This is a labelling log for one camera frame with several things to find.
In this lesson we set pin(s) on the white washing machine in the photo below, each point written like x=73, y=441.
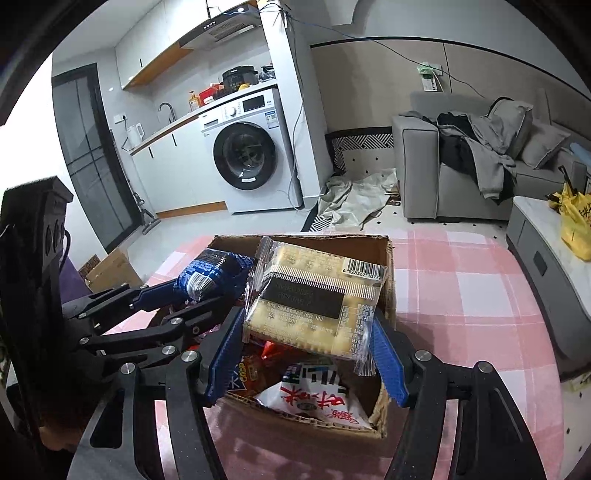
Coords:
x=251, y=152

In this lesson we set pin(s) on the stick vacuum cleaner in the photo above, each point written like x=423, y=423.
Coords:
x=147, y=217

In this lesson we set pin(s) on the black pressure cooker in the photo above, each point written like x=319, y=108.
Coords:
x=239, y=79

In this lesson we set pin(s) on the pink plaid tablecloth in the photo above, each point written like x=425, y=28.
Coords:
x=461, y=300

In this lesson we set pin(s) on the small cardboard box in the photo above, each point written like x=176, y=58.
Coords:
x=113, y=272

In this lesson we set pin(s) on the range hood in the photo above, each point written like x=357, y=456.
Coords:
x=221, y=27

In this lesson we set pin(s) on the grey garment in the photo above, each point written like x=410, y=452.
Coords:
x=491, y=166

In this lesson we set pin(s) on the white red noodle snack packet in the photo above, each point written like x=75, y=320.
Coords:
x=314, y=401

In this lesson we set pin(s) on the blue cookie packet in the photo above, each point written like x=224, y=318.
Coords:
x=212, y=272

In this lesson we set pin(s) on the dark glass door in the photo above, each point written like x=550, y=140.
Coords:
x=92, y=157

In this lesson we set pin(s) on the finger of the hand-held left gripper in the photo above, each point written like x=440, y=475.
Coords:
x=154, y=295
x=184, y=323

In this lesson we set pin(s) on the grey white coffee table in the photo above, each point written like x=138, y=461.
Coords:
x=531, y=258

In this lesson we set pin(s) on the yellow bottle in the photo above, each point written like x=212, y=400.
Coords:
x=194, y=101

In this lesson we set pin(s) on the white kettle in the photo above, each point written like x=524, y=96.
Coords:
x=134, y=134

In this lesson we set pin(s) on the black garment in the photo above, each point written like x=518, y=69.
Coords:
x=455, y=147

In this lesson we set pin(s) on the purple cloth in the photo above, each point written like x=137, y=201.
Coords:
x=76, y=274

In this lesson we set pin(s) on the beige cracker packet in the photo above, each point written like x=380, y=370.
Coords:
x=314, y=300

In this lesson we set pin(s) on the red box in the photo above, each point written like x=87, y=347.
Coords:
x=212, y=94

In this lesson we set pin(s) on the light blue bolster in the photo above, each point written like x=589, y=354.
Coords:
x=581, y=150

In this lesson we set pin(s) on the white wall cabinet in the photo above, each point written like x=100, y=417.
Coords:
x=147, y=46

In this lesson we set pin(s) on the grey pillow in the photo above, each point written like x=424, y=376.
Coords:
x=512, y=124
x=547, y=143

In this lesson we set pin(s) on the yellow plastic bag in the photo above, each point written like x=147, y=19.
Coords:
x=575, y=226

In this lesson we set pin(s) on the brown cardboard box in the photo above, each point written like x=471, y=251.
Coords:
x=323, y=427

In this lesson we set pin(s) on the metal faucet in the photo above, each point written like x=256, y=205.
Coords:
x=170, y=110

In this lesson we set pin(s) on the white kitchen counter cabinet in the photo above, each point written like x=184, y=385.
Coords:
x=184, y=175

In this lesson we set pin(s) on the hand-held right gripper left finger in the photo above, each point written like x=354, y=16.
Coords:
x=226, y=355

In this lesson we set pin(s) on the grey plastic bag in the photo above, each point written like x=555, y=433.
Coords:
x=267, y=74

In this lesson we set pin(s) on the red chip packet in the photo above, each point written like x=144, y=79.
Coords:
x=251, y=374

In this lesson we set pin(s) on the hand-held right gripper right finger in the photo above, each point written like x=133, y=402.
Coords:
x=390, y=364

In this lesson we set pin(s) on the grey sofa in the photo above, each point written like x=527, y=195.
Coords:
x=420, y=175

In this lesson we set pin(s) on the white floor cloth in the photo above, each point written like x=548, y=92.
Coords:
x=360, y=194

